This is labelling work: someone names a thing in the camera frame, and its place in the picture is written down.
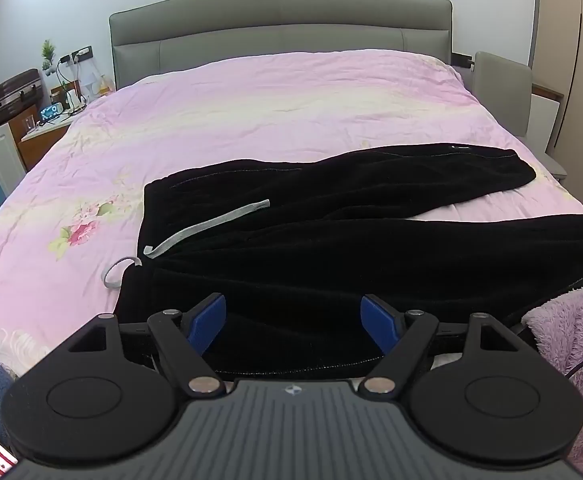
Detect black pants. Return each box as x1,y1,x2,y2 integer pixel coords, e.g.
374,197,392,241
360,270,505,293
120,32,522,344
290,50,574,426
102,142,583,381

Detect white side cabinet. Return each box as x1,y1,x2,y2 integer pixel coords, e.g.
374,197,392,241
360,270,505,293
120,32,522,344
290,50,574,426
527,92,560,152

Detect white air purifier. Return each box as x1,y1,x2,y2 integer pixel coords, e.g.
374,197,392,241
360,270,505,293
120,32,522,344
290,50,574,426
0,122,27,197

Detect black wall socket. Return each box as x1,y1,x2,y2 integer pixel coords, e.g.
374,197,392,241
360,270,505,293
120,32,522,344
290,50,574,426
59,46,95,64

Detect brown suitcase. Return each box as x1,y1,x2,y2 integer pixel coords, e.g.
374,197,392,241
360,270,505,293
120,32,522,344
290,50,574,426
0,69,43,134

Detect pink floral duvet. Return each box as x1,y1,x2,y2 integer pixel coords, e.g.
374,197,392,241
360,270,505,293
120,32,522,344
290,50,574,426
0,50,583,380

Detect grey upholstered headboard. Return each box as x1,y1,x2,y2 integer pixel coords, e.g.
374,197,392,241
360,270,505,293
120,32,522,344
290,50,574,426
109,0,455,92

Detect beige wardrobe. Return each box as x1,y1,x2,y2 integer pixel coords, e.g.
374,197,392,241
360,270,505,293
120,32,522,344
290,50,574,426
530,0,583,162

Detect small green potted plant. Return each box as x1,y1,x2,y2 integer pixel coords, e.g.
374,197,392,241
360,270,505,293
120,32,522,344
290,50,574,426
40,39,56,77

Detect blue alarm clock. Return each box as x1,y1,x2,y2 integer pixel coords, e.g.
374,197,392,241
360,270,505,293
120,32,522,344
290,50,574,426
39,102,65,124

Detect purple fluffy cloth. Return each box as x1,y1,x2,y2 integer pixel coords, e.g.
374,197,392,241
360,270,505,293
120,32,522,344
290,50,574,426
521,286,583,477

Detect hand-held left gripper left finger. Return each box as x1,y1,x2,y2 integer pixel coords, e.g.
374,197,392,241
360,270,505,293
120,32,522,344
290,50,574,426
64,294,228,400

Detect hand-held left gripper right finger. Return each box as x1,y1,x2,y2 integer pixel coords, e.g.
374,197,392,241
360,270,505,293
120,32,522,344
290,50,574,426
359,294,527,403

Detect grey upholstered chair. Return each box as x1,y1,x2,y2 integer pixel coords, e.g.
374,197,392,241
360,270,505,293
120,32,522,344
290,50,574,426
474,51,568,179

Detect wooden bedside table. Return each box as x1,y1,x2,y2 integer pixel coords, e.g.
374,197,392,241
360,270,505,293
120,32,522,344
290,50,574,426
19,110,75,172

